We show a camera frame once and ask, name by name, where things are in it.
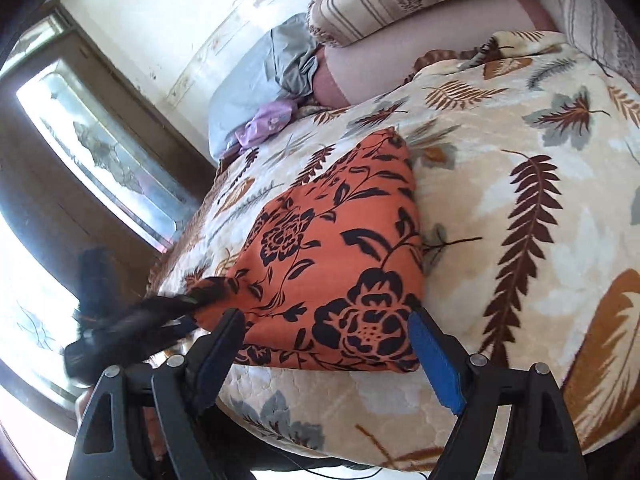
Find orange black floral garment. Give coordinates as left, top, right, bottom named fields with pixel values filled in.
left=195, top=128, right=423, bottom=373

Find person's left hand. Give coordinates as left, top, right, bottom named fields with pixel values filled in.
left=75, top=388, right=93, bottom=426

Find stained glass window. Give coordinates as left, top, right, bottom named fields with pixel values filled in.
left=16, top=60, right=195, bottom=252

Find purple floral cloth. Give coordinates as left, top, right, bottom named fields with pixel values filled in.
left=235, top=100, right=298, bottom=150

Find pink mauve quilted mattress cover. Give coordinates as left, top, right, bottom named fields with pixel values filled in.
left=312, top=0, right=555, bottom=108

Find cream leaf pattern blanket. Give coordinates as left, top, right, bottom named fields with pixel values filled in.
left=149, top=32, right=639, bottom=471

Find striped floral pillow right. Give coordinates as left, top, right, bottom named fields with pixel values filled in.
left=559, top=0, right=639, bottom=87

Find black cable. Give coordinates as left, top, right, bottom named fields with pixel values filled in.
left=278, top=450, right=384, bottom=478

